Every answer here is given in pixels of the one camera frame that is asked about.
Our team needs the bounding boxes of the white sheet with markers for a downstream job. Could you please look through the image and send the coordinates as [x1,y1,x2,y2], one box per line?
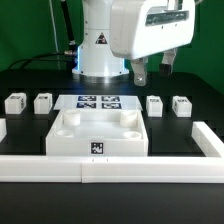
[54,95,142,110]

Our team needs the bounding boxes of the white front fence bar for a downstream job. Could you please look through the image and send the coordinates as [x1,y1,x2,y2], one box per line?
[0,156,224,183]

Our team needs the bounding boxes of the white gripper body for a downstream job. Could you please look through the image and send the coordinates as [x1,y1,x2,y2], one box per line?
[109,0,195,60]

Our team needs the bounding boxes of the white left fence bar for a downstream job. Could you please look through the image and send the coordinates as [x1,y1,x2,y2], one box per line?
[0,118,7,142]

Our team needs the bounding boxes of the black upright cable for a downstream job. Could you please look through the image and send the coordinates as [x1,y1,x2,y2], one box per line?
[60,0,78,53]

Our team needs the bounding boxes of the white square tabletop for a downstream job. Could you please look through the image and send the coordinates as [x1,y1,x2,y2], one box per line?
[46,109,148,157]

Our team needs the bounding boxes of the thin white cable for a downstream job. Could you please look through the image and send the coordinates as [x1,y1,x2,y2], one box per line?
[48,0,62,71]

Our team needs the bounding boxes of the black cable with connector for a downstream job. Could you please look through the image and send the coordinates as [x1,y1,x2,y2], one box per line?
[7,50,79,70]

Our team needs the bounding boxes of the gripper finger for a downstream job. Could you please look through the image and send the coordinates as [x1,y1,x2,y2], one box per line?
[159,48,177,76]
[131,57,148,86]

